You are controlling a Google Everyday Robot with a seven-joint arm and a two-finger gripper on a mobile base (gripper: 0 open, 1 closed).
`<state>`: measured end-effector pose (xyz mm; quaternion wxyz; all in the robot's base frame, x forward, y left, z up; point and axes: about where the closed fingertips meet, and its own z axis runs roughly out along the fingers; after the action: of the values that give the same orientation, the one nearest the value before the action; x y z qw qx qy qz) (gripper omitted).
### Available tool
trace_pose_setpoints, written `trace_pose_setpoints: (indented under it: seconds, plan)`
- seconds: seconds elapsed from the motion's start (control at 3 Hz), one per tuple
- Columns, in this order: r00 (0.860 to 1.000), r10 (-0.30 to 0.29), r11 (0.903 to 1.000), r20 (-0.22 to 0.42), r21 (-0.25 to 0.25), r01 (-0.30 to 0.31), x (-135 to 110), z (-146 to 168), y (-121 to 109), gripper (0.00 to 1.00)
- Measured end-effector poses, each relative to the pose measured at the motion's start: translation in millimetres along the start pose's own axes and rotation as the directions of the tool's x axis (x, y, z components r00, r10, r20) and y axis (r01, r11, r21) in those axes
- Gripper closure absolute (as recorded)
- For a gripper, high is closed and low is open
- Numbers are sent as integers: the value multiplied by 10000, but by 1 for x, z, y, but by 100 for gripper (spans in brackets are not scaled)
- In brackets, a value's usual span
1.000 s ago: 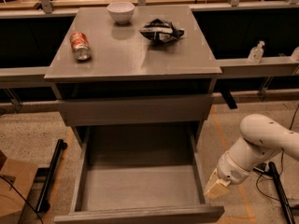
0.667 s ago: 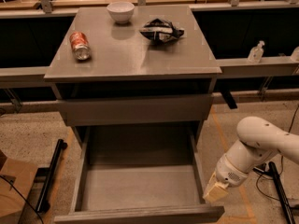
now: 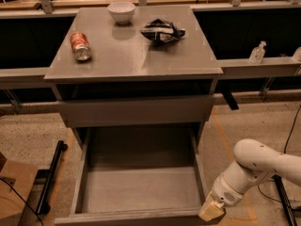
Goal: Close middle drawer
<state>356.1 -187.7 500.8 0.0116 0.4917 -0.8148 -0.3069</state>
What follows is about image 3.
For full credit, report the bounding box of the grey top drawer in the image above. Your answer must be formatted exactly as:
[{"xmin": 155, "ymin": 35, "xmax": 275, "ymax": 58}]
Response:
[{"xmin": 56, "ymin": 95, "xmax": 214, "ymax": 128}]

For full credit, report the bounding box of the black right floor bar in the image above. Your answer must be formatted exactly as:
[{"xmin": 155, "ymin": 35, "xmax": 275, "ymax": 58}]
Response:
[{"xmin": 274, "ymin": 175, "xmax": 297, "ymax": 226}]

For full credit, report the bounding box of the black left floor bar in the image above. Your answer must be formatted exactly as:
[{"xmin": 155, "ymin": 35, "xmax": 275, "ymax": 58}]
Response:
[{"xmin": 36, "ymin": 140, "xmax": 68, "ymax": 215}]

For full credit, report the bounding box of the white ceramic bowl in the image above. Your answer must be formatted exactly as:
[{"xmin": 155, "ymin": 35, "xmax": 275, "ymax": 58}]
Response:
[{"xmin": 107, "ymin": 2, "xmax": 135, "ymax": 24}]

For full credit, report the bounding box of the grey drawer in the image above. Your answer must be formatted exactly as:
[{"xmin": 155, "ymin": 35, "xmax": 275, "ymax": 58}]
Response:
[
  {"xmin": 55, "ymin": 124, "xmax": 220, "ymax": 226},
  {"xmin": 56, "ymin": 95, "xmax": 214, "ymax": 128}
]

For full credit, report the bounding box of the brown cardboard box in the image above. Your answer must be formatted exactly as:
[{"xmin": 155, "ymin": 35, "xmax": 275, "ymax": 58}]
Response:
[{"xmin": 0, "ymin": 153, "xmax": 38, "ymax": 226}]

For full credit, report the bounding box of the red soda can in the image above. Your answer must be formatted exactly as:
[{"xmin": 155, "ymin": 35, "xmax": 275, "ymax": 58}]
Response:
[{"xmin": 70, "ymin": 32, "xmax": 91, "ymax": 61}]

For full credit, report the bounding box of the black crumpled chip bag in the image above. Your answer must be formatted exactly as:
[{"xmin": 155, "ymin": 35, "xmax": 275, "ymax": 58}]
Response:
[{"xmin": 140, "ymin": 19, "xmax": 185, "ymax": 43}]

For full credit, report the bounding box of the grey metal rail shelf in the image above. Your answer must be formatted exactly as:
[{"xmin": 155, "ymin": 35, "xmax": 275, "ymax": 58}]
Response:
[{"xmin": 0, "ymin": 56, "xmax": 300, "ymax": 89}]

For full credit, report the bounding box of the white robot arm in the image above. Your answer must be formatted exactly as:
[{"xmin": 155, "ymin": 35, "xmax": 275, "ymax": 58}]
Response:
[{"xmin": 198, "ymin": 138, "xmax": 301, "ymax": 221}]

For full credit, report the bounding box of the black floor cable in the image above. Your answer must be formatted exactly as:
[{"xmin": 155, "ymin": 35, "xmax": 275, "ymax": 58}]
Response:
[{"xmin": 257, "ymin": 105, "xmax": 301, "ymax": 204}]

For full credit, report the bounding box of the black cable on box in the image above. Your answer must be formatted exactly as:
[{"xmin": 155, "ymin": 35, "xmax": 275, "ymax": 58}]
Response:
[{"xmin": 0, "ymin": 176, "xmax": 45, "ymax": 226}]

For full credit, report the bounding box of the clear sanitizer pump bottle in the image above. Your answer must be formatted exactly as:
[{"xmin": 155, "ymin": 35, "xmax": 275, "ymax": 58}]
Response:
[{"xmin": 249, "ymin": 40, "xmax": 266, "ymax": 64}]

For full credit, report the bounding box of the grey drawer cabinet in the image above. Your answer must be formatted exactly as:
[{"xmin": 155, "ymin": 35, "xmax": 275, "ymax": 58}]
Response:
[{"xmin": 50, "ymin": 6, "xmax": 217, "ymax": 142}]

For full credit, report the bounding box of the black floor bar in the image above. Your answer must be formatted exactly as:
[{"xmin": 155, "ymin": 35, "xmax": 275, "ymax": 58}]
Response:
[
  {"xmin": 274, "ymin": 175, "xmax": 297, "ymax": 226},
  {"xmin": 36, "ymin": 140, "xmax": 68, "ymax": 215}
]

